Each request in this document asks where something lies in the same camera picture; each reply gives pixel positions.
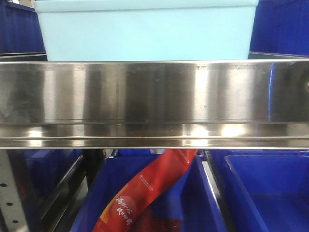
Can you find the perforated steel shelf upright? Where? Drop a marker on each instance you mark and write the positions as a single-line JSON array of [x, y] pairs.
[[18, 202]]

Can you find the blue bin shelf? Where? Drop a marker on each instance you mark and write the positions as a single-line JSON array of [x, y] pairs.
[[264, 190], [281, 27], [20, 31]]

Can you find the red snack bag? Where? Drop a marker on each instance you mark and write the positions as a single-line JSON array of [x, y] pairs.
[[139, 192]]

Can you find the light blue plastic bin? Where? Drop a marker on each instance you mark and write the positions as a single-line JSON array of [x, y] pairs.
[[146, 30]]

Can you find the blue bin upper right shelf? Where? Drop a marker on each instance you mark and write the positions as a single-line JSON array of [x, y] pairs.
[[281, 27]]

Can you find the blue bin lower right shelf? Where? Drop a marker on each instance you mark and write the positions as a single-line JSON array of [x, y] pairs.
[[264, 190]]

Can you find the blue bin with snack bag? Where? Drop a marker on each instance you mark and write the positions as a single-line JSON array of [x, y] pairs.
[[188, 206]]

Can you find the blue bin upper left shelf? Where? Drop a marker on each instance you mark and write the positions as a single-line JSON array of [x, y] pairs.
[[20, 31]]

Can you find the blue bin behind upright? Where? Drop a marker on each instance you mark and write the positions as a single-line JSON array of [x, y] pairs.
[[48, 166]]

